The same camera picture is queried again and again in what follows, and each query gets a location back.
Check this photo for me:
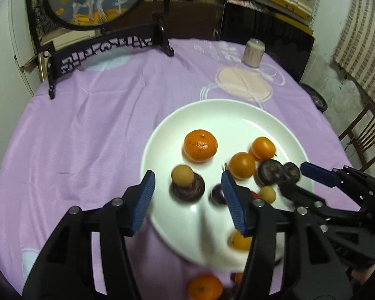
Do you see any white cylindrical cup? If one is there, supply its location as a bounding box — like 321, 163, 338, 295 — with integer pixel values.
241, 37, 266, 68

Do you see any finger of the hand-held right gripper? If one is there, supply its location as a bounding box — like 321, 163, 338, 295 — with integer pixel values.
300, 161, 375, 202
279, 181, 366, 227

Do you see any wooden framed board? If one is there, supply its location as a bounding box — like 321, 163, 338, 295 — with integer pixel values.
20, 28, 104, 71

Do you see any small yellow longan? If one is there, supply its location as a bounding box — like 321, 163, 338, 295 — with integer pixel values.
258, 185, 277, 204
171, 165, 195, 188

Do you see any brick patterned curtain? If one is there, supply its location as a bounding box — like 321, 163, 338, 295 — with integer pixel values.
333, 0, 375, 116

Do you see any white oval plate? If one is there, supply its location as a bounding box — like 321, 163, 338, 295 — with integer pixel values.
140, 99, 310, 271

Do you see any smooth orange kumquat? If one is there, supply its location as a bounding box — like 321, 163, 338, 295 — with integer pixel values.
229, 152, 257, 180
250, 136, 277, 162
229, 229, 254, 251

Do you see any wooden chair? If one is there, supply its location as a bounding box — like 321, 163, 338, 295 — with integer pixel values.
338, 101, 375, 172

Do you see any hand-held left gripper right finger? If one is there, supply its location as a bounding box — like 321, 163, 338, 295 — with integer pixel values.
221, 172, 354, 300

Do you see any dark purple plum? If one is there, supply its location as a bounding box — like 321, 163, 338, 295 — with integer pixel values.
209, 184, 229, 207

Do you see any black flat panel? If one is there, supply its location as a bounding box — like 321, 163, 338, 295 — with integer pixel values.
219, 0, 316, 83

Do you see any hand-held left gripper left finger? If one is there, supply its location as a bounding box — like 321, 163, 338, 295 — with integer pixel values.
22, 169, 157, 300

